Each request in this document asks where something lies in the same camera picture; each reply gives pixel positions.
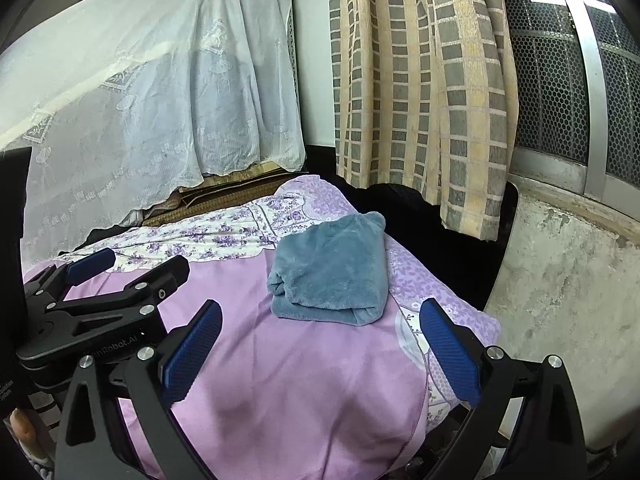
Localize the window with honeycomb mesh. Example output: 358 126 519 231
492 0 640 196

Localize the white lace cloth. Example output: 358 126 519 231
0 0 307 266

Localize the person's left hand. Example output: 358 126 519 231
9 406 57 467

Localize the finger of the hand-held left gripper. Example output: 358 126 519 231
22 248 117 306
50 255 191 321

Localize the pink floral bed cover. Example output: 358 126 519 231
20 174 502 480

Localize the beige grey checkered curtain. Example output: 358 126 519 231
327 0 518 241

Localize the blue fleece towel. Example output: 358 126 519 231
266 211 391 327

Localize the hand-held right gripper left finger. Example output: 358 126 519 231
52 299 223 480

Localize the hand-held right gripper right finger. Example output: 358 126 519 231
419 297 588 480

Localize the stack of woven mats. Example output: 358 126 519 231
142 160 301 228

